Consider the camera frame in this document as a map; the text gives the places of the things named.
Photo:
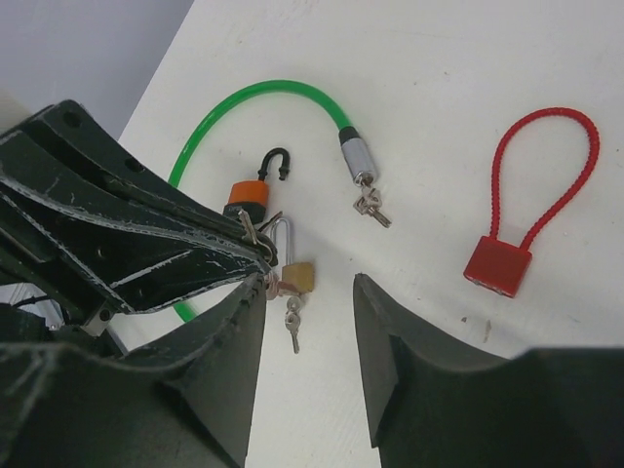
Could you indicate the brass padlock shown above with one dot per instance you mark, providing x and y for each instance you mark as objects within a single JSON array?
[{"x": 297, "y": 277}]

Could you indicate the black-headed key pair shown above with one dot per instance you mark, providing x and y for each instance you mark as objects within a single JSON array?
[{"x": 270, "y": 222}]

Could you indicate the small silver keys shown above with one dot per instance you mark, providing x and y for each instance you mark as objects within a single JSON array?
[
  {"x": 293, "y": 320},
  {"x": 251, "y": 229}
]

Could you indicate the orange black padlock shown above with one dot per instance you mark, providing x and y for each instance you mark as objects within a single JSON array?
[{"x": 252, "y": 195}]

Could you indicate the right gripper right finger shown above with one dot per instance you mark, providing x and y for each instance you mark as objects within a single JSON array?
[{"x": 433, "y": 400}]

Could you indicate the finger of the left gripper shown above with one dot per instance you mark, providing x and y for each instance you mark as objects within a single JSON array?
[
  {"x": 92, "y": 250},
  {"x": 62, "y": 158}
]

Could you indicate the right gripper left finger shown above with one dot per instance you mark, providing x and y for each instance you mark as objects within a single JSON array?
[{"x": 185, "y": 399}]

